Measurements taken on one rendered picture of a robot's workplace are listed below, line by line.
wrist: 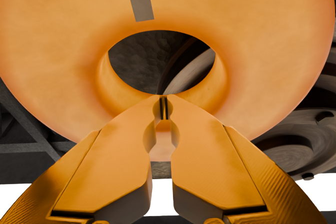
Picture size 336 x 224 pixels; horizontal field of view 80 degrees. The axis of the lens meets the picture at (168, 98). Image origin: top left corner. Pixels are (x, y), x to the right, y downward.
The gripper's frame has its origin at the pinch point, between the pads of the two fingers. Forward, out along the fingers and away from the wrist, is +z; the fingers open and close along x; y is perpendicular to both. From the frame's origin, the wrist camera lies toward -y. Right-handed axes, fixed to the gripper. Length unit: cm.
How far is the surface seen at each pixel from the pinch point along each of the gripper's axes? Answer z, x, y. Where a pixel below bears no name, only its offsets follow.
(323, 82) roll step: 17.5, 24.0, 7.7
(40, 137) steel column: 370, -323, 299
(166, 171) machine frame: 55, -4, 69
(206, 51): 19.9, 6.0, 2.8
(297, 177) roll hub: 19.7, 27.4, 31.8
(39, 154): 571, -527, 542
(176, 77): 21.2, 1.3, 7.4
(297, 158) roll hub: 16.0, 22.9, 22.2
